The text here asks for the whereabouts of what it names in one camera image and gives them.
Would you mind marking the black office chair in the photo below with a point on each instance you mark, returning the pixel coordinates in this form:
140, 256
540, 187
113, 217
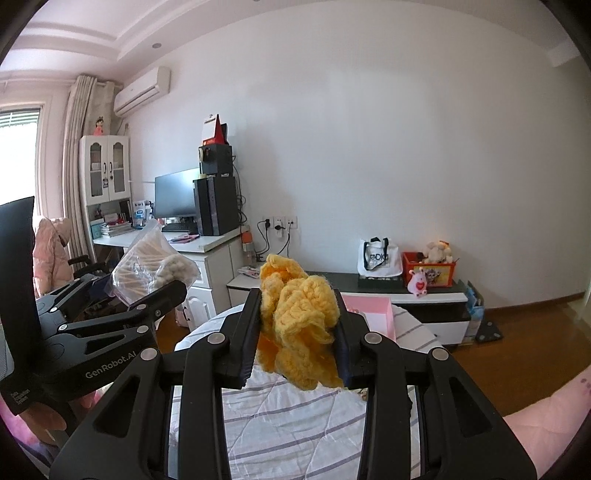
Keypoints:
87, 265

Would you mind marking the white glass-door cabinet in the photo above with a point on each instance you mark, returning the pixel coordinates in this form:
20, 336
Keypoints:
104, 170

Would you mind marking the pink cardboard box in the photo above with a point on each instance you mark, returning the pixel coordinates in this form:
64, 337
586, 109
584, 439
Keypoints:
374, 318

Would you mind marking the orange-cap bottle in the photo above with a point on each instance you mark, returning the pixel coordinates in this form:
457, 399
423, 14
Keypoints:
248, 249

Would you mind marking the pink plush toy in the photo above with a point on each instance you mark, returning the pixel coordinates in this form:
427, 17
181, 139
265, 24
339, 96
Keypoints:
418, 285

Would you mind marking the red and white carton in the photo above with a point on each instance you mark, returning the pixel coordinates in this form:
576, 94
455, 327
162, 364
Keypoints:
214, 131

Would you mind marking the white desk with drawers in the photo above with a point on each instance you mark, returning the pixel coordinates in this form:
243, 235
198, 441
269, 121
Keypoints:
212, 272

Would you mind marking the black floor stand base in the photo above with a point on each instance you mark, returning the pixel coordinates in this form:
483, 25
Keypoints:
489, 331

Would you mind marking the bag of cotton swabs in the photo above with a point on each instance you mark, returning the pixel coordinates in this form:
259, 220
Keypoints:
147, 263

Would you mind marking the cream plush sheep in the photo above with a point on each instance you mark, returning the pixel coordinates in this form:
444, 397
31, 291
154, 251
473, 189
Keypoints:
436, 253

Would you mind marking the yellow knitted cloth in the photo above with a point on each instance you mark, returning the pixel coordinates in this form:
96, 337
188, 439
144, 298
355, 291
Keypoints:
295, 314

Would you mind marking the red printed toy box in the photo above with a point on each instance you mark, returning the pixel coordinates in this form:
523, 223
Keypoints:
438, 277

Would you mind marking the black computer tower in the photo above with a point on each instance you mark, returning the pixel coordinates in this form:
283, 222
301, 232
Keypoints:
219, 205

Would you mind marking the small doll figure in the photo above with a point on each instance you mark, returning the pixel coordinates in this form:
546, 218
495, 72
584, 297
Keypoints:
99, 127

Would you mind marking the black-top low bench cabinet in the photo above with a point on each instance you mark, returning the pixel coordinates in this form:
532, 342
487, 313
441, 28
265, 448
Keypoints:
438, 318

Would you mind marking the pink printed cloth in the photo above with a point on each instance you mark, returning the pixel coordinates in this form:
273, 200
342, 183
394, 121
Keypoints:
549, 415

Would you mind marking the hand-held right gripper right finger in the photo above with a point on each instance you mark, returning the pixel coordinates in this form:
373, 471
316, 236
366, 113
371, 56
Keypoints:
341, 364

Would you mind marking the white wall socket strip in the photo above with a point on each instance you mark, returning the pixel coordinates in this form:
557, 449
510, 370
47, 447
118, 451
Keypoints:
279, 223

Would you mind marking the low white side cabinet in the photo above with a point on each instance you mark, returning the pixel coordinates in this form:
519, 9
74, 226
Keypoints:
242, 284

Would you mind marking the black computer monitor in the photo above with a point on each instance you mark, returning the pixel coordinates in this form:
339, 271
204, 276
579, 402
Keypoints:
175, 194

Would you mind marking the white tote bag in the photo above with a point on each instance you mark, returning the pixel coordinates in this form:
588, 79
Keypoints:
381, 261

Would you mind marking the blue packages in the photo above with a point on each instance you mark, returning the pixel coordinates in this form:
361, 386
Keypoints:
474, 300

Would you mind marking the white striped quilted tablecloth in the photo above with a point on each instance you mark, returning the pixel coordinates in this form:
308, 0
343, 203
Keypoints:
286, 424

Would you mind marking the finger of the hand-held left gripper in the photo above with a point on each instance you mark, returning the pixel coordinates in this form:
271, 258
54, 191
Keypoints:
74, 290
157, 300

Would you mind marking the window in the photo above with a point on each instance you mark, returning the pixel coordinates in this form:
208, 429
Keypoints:
18, 157

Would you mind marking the blue and white carton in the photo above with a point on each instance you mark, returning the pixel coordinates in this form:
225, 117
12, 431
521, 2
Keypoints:
142, 214

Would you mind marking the patterned pouch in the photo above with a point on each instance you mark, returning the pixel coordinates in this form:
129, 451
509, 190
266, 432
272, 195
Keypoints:
248, 271

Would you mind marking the black keyboard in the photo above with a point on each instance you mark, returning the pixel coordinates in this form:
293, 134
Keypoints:
175, 227

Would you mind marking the stack of books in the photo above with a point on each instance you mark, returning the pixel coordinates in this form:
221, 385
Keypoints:
115, 229

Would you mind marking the black speaker box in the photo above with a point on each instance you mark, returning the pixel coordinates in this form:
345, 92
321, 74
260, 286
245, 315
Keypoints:
217, 159

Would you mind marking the white wall air conditioner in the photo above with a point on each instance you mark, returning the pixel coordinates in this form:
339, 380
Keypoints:
141, 92

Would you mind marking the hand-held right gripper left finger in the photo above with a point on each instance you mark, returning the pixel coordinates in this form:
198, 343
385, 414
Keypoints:
249, 355

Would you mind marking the pink padded jacket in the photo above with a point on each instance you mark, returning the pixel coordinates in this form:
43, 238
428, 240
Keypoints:
48, 258

